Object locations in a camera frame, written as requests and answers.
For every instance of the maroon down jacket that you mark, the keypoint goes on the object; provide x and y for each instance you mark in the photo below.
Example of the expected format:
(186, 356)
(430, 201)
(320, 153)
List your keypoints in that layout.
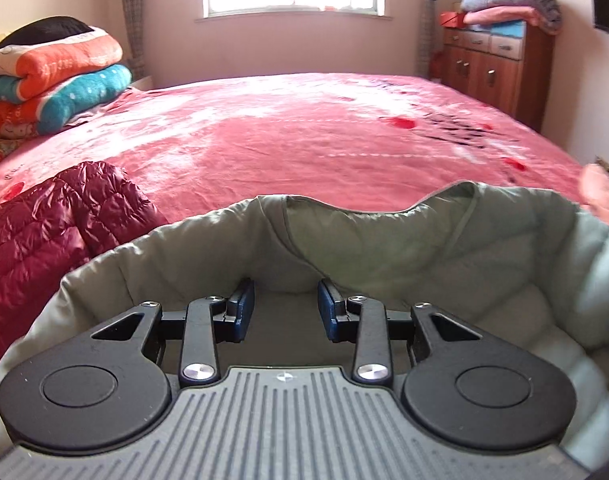
(34, 240)

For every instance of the grey-green down jacket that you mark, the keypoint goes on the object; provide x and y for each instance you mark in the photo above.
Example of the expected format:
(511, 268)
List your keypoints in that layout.
(409, 260)

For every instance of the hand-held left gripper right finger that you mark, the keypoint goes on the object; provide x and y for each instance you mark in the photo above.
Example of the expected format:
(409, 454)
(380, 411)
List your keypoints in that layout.
(327, 310)

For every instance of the teal orange dotted blanket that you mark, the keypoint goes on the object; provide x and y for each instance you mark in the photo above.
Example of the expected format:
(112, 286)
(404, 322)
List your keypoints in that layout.
(84, 92)

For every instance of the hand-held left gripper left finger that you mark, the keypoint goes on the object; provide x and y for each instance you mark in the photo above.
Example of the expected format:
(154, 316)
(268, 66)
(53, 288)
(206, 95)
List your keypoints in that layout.
(244, 310)

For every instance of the pink folded blanket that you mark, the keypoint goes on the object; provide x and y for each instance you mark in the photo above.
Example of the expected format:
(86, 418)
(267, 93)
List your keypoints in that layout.
(499, 16)

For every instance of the grey checked curtain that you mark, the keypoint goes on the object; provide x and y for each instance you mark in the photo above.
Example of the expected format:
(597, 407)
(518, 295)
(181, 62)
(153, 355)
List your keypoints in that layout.
(132, 15)
(428, 15)

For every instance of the red box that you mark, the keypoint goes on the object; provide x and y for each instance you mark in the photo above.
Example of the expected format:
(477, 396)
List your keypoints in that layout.
(452, 19)

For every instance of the wooden drawer cabinet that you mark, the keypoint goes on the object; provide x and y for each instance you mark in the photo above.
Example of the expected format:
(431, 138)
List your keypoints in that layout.
(494, 70)

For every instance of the red fleece bed blanket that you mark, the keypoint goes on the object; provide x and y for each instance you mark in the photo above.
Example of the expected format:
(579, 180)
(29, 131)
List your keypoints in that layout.
(309, 135)

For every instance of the black pillow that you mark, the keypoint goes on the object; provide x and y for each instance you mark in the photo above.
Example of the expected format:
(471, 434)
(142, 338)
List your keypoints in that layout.
(44, 32)

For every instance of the pink quilted blanket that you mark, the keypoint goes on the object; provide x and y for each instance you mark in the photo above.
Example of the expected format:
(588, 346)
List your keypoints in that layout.
(604, 195)

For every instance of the light blue folded cloth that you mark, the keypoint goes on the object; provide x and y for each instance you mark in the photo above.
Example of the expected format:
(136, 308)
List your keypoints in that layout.
(511, 30)

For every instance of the orange white cartoon blanket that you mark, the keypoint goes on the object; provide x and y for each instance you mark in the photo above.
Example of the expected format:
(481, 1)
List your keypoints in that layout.
(49, 62)

